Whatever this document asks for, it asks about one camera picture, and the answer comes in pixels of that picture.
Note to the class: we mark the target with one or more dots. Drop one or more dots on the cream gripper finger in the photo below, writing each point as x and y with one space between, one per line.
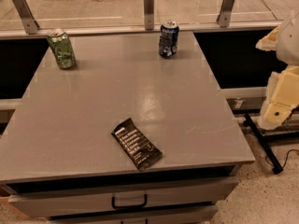
282 97
268 42

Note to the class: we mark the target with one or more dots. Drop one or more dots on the black rxbar chocolate wrapper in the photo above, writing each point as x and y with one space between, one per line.
136 145

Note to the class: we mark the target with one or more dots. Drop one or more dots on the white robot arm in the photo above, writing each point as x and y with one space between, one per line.
287 49

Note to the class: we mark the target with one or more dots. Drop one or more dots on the blue soda can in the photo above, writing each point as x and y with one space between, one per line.
168 42

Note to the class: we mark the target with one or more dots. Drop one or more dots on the green soda can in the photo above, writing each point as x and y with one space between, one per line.
61 47

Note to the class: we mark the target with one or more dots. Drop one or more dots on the black metal floor stand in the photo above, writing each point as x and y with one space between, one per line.
264 141

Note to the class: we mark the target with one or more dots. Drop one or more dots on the upper grey drawer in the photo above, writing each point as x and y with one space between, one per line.
84 201

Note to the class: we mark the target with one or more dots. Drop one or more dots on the grey drawer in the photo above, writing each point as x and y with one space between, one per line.
181 215
84 201

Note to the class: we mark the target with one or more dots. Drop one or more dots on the lower grey drawer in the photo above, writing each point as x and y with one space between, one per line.
181 215

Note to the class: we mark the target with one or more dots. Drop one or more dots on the right metal glass bracket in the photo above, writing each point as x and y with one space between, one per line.
224 17

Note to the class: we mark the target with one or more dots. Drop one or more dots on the metal glass bracket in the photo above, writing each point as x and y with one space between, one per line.
224 17
148 14
28 21

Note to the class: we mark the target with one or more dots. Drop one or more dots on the middle metal glass bracket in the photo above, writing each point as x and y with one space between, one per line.
148 14

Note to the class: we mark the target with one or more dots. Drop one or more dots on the black lower drawer handle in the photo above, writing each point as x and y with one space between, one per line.
135 221

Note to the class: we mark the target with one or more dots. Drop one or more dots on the black drawer handle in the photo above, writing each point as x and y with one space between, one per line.
135 221
119 202

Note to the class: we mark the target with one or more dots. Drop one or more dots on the black upper drawer handle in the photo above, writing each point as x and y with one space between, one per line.
119 202

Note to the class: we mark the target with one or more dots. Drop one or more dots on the grey metal rail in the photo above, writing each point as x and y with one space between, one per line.
139 29

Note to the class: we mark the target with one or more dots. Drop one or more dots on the left metal glass bracket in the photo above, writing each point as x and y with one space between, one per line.
28 21

